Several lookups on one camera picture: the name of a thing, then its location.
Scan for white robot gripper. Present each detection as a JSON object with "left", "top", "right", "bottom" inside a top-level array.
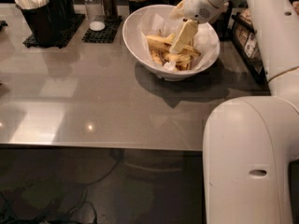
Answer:
[{"left": 169, "top": 0, "right": 229, "bottom": 54}]

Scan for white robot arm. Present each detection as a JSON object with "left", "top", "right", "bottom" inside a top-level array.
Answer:
[{"left": 172, "top": 0, "right": 299, "bottom": 224}]

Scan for upright green-stemmed banana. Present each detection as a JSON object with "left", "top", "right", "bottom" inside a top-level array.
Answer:
[{"left": 167, "top": 34, "right": 176, "bottom": 44}]

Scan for white paper bowl liner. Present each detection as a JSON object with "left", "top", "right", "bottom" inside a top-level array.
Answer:
[{"left": 138, "top": 7, "right": 220, "bottom": 76}]

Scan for lower yellow banana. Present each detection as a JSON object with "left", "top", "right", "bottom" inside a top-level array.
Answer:
[{"left": 163, "top": 52, "right": 192, "bottom": 63}]

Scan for white ceramic bowl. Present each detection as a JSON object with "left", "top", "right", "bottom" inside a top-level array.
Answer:
[{"left": 121, "top": 4, "right": 221, "bottom": 82}]

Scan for black condiment packet rack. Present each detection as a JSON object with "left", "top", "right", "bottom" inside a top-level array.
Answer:
[{"left": 230, "top": 8, "right": 266, "bottom": 84}]

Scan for black rubber mat right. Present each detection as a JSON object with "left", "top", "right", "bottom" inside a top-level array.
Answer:
[{"left": 82, "top": 17, "right": 122, "bottom": 44}]

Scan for black rubber mat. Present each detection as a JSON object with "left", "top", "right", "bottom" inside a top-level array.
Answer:
[
  {"left": 82, "top": 17, "right": 122, "bottom": 44},
  {"left": 22, "top": 14, "right": 86, "bottom": 49}
]

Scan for dark pepper shaker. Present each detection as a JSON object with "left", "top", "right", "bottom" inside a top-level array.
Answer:
[{"left": 102, "top": 0, "right": 119, "bottom": 21}]

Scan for clear salt shaker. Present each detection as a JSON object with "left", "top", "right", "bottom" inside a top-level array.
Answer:
[{"left": 84, "top": 0, "right": 106, "bottom": 32}]

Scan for black rubber mat left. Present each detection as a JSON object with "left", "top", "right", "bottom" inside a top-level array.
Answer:
[{"left": 22, "top": 14, "right": 86, "bottom": 49}]

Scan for black cutlery holder rear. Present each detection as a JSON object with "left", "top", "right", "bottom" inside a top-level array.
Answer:
[{"left": 49, "top": 0, "right": 75, "bottom": 30}]

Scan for black cutlery holder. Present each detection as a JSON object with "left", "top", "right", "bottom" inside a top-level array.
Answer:
[
  {"left": 16, "top": 0, "right": 59, "bottom": 47},
  {"left": 49, "top": 0, "right": 75, "bottom": 30}
]

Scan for black cutlery holder front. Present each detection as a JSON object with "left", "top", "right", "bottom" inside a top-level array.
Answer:
[{"left": 16, "top": 0, "right": 59, "bottom": 47}]

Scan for black cables on floor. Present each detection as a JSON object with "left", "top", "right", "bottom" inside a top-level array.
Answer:
[{"left": 0, "top": 147, "right": 125, "bottom": 224}]

